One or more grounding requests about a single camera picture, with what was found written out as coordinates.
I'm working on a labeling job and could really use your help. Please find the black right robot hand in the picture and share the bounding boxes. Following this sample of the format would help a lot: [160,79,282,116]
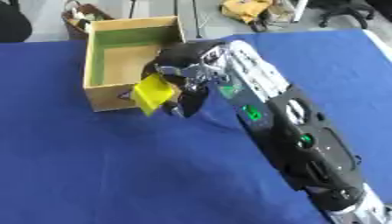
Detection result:
[139,39,228,119]

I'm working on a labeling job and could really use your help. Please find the yellow block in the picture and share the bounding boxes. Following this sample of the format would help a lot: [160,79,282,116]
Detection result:
[129,73,177,117]

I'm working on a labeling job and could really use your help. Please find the tan cardboard box green inside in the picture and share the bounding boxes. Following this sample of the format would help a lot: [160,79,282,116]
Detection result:
[80,16,187,113]

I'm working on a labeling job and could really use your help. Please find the black tripod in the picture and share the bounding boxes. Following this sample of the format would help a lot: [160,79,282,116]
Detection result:
[170,0,206,39]

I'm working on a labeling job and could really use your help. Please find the yellow bag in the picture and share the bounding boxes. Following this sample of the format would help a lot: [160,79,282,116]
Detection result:
[219,0,276,25]

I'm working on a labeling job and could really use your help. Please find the brown basket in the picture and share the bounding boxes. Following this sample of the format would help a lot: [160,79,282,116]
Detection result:
[59,0,116,41]

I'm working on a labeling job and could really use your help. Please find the black bag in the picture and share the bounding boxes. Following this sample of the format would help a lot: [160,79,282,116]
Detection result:
[0,0,34,44]

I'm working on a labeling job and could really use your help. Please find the black office chair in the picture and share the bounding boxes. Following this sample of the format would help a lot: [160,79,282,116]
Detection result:
[307,0,379,30]

